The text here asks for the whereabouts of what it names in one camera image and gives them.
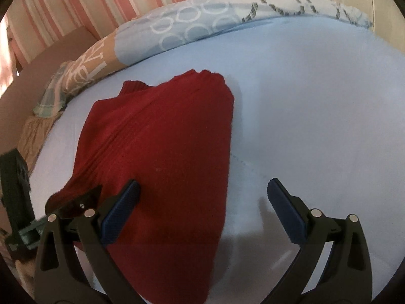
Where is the light blue quilted mattress pad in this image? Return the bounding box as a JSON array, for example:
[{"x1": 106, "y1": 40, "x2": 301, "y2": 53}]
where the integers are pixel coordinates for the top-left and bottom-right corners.
[{"x1": 30, "y1": 17, "x2": 401, "y2": 304}]

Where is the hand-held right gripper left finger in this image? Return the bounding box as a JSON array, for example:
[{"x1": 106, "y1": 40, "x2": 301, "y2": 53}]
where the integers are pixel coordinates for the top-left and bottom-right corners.
[{"x1": 33, "y1": 179, "x2": 141, "y2": 304}]

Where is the red knit sweater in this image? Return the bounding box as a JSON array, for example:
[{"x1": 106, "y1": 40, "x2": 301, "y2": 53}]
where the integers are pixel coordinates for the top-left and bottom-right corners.
[{"x1": 44, "y1": 69, "x2": 235, "y2": 303}]

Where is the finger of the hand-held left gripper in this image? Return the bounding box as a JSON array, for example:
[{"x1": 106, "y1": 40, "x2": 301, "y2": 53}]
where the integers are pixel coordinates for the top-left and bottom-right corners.
[{"x1": 45, "y1": 185, "x2": 102, "y2": 220}]

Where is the plaid pastel pillow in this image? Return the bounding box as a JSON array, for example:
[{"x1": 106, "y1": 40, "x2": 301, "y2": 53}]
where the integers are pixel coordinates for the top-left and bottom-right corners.
[{"x1": 33, "y1": 62, "x2": 73, "y2": 118}]

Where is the patterned tan and blue pillow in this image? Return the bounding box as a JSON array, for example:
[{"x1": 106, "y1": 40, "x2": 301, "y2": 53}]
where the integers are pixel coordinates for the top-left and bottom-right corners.
[{"x1": 62, "y1": 0, "x2": 374, "y2": 97}]

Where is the tan bed sheet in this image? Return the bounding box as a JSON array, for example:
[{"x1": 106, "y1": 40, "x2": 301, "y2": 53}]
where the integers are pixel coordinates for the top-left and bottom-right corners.
[{"x1": 17, "y1": 111, "x2": 65, "y2": 178}]

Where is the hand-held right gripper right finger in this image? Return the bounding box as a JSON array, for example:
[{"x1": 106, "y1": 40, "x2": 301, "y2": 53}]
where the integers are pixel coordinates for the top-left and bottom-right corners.
[{"x1": 265, "y1": 179, "x2": 373, "y2": 304}]

